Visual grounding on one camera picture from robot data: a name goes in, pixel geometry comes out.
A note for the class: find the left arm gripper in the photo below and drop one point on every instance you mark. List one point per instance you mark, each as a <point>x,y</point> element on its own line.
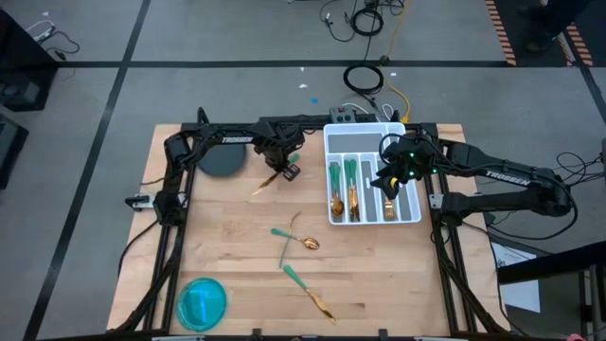
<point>279,142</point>

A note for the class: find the black desk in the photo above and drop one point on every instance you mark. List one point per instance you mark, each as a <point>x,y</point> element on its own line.
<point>558,265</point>

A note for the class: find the grey power strip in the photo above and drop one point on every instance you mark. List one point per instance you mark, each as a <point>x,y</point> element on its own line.
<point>343,115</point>

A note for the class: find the silver mounting bracket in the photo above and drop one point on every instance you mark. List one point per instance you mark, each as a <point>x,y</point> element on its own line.
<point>139,202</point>
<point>435,201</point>

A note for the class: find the teal translucent plate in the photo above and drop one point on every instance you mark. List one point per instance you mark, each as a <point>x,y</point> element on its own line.
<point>201,305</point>

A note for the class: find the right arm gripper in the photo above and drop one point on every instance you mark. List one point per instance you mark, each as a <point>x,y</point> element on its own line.
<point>412,161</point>

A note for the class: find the dark grey plate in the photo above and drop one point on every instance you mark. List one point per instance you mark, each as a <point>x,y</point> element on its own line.
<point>222,163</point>

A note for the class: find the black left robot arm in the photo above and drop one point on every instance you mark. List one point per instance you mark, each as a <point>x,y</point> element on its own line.
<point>237,139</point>

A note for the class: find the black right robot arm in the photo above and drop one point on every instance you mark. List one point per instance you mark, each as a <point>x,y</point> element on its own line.
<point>509,177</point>

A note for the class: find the white paper sheet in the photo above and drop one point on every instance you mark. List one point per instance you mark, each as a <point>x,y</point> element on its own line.
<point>521,293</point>

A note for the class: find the white plastic cutlery organizer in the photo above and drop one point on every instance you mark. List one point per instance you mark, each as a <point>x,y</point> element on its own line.
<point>355,142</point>

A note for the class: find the person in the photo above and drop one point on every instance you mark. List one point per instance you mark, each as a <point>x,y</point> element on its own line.
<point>554,19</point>

